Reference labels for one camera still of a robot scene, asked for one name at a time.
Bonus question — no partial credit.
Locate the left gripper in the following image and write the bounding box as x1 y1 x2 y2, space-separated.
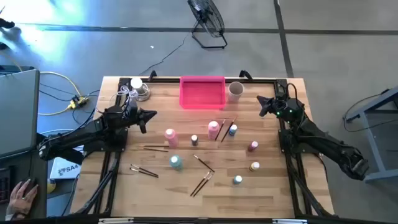
105 104 157 134

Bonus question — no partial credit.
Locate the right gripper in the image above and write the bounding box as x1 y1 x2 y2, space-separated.
256 95 307 125

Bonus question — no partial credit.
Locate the large pink paint bottle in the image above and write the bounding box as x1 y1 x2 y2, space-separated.
207 120 220 141
164 128 180 149

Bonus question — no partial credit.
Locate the large teal paint bottle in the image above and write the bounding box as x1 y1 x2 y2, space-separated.
169 154 184 171

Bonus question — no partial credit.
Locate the beige paper cup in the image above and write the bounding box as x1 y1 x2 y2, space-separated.
228 81 245 103

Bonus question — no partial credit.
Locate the brush pair lower left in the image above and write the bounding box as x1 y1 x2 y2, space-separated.
130 164 159 177

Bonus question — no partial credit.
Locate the brush pair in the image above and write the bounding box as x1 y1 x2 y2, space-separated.
130 164 159 177
190 170 211 197

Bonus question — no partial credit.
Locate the pink plastic tray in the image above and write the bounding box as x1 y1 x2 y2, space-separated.
179 75 226 110

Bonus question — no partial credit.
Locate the yellow power strip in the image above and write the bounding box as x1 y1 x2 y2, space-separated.
68 95 90 110

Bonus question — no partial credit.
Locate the brush pair bottom centre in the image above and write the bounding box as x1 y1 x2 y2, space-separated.
190 170 211 197

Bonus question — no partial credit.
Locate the white printed box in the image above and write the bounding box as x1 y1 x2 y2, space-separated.
49 157 82 181

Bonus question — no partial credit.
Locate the black floor fan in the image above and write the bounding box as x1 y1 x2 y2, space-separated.
187 0 228 50

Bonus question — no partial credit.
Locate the grey metal table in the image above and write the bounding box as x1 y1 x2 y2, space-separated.
343 85 398 183

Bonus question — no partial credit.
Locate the dark grey desk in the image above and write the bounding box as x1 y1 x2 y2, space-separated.
0 147 49 218

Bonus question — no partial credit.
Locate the person's hand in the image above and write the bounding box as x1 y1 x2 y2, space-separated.
6 179 40 218

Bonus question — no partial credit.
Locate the black keyboard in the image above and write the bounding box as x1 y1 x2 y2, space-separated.
0 167 13 205

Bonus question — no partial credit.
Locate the black office chair base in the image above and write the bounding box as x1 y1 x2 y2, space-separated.
0 17 16 50

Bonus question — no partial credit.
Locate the white cable with plug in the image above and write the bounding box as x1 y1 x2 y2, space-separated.
110 84 139 108

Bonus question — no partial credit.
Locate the black fan cable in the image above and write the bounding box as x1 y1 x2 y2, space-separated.
138 30 192 76

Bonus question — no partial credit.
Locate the yellow cable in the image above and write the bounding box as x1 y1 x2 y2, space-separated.
37 71 82 116

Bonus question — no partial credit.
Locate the black floor cable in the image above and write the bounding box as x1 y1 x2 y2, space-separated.
341 92 398 132

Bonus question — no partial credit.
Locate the white strip on frame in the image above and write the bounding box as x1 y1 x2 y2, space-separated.
272 218 308 224
98 218 134 224

